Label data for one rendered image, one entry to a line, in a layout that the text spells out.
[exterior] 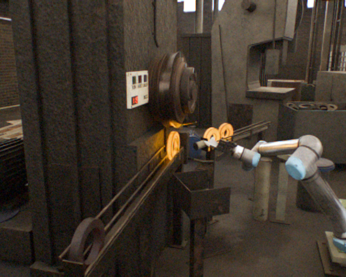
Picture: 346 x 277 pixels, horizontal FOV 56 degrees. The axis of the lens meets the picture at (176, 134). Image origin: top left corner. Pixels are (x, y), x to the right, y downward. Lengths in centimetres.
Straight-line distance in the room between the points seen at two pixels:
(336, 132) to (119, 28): 309
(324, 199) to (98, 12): 149
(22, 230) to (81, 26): 132
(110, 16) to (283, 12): 318
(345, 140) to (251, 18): 194
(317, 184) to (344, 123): 240
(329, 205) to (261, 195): 92
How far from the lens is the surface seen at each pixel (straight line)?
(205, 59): 621
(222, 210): 161
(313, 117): 405
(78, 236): 115
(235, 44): 471
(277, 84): 678
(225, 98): 478
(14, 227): 240
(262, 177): 273
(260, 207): 283
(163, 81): 186
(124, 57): 166
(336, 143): 423
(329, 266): 245
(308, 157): 179
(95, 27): 172
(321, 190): 189
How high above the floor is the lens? 131
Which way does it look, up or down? 13 degrees down
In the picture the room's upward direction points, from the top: straight up
